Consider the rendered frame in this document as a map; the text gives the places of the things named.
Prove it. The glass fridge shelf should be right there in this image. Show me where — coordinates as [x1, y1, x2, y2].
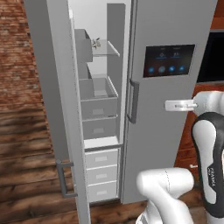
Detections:
[92, 39, 121, 58]

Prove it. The grey handle of binned door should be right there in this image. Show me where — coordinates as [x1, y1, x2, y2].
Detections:
[56, 158, 79, 200]

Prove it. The grey door bin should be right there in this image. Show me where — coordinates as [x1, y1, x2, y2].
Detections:
[73, 28, 95, 64]

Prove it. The black built-in oven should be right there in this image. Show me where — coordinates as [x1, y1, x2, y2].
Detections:
[196, 29, 224, 86]

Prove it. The grey fridge door with bins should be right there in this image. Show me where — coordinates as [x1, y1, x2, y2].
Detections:
[23, 0, 92, 224]

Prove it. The white fridge drawer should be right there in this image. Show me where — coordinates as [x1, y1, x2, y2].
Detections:
[86, 164, 119, 186]
[87, 180, 119, 203]
[84, 148, 120, 170]

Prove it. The brown wooden cupboard run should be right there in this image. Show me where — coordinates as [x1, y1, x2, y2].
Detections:
[173, 0, 224, 182]

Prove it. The grey fridge door with screen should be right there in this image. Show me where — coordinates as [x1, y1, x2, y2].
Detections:
[120, 0, 219, 205]

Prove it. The grey fish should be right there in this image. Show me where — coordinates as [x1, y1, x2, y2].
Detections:
[91, 37, 102, 49]

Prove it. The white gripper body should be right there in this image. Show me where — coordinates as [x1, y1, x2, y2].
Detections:
[164, 99, 198, 112]

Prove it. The grey handle of screen door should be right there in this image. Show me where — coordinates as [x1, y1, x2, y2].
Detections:
[126, 78, 141, 125]

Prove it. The grey side-by-side fridge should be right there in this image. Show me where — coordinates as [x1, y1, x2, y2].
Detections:
[67, 0, 219, 208]

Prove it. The large open grey fridge drawer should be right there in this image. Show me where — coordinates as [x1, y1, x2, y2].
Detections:
[78, 76, 119, 121]

